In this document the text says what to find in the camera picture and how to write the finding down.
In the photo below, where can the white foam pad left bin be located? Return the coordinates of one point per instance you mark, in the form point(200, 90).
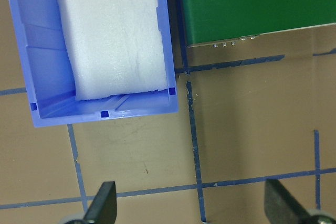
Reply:
point(114, 46)

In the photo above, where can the green conveyor belt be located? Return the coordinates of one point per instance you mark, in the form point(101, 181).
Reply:
point(211, 21)

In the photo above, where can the blue left plastic bin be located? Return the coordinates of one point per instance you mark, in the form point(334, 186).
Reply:
point(49, 80)

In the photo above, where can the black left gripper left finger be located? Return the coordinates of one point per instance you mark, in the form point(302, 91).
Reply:
point(103, 208)

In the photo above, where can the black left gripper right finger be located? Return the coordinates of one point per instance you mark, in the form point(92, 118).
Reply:
point(280, 206)

